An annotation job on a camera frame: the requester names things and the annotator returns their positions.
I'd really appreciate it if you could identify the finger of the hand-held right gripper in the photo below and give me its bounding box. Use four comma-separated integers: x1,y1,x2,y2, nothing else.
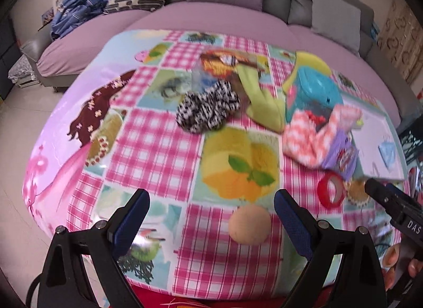
364,178,402,216

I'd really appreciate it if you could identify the red tape ring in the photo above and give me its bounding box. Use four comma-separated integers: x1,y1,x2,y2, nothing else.
317,171,346,209

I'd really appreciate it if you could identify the orange printed snack packet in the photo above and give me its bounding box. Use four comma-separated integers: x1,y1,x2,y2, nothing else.
192,48,268,90

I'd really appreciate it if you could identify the black white knitted cloth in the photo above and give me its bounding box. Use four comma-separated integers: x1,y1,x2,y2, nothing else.
176,80,241,134

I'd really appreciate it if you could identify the pink white checked cloth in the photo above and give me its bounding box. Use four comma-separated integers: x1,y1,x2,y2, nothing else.
282,105,363,168

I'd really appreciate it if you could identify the purple wipes packet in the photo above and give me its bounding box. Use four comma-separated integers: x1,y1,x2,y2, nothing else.
320,129,360,180

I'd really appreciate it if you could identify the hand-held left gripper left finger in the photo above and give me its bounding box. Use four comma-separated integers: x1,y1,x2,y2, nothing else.
36,188,151,308

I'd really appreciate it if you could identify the dark cabinet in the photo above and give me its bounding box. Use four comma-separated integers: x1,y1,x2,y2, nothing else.
0,13,22,101

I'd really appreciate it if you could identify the purple sofa seat cover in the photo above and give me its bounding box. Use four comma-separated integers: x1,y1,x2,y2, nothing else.
36,0,408,112

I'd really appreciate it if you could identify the red printed cloth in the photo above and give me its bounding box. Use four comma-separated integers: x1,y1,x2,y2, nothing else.
99,286,298,308

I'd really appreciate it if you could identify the white tray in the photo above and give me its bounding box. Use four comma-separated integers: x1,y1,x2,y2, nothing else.
350,103,406,182

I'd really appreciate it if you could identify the printed checked tablecloth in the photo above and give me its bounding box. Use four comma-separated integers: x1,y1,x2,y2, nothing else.
21,28,413,298

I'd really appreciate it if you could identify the green cloth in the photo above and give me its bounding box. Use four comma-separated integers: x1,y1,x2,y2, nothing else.
236,65,286,131

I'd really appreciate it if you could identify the person's right hand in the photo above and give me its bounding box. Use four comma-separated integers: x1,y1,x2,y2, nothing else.
381,244,423,292

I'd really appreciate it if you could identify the beige patterned curtain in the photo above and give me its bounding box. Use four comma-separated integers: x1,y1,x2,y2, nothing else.
377,0,423,81

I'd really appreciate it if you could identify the grey pillow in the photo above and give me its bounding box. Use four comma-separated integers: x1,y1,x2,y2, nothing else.
309,0,361,56

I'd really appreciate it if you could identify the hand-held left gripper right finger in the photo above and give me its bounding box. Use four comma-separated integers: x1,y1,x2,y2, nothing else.
274,189,389,308

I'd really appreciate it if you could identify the teal yellow plastic box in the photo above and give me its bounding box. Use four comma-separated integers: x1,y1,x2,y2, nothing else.
286,51,344,124

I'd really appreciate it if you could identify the blue striped clothing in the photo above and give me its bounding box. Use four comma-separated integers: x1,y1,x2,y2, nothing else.
49,0,111,41

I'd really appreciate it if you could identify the beige round puff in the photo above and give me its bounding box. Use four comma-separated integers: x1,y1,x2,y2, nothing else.
229,204,272,246

